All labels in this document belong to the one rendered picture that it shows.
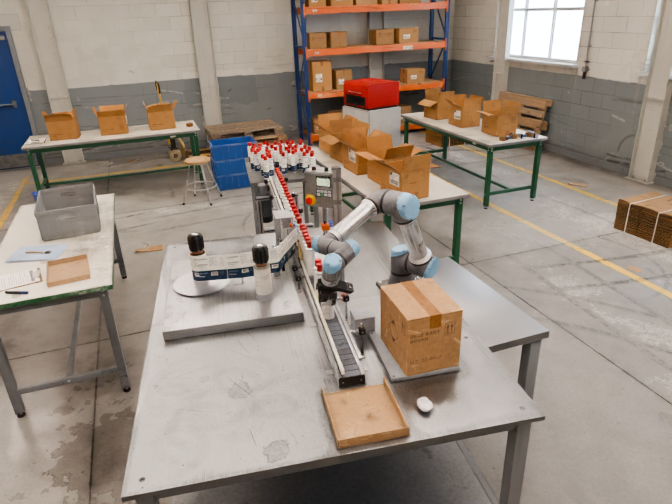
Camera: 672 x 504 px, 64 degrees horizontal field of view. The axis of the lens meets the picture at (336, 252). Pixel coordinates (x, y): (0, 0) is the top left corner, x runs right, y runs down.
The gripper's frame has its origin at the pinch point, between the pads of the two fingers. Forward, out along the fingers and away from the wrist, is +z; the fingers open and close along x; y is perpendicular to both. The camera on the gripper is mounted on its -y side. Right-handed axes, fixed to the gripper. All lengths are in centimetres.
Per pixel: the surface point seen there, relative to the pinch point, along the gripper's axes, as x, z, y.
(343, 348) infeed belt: 22.2, 1.3, -0.9
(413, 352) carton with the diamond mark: 37.1, -17.0, -24.9
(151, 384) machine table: 22, 7, 81
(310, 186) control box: -66, -7, -2
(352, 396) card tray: 47.4, -7.9, 1.7
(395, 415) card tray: 60, -15, -11
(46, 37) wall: -706, 296, 287
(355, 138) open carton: -266, 148, -88
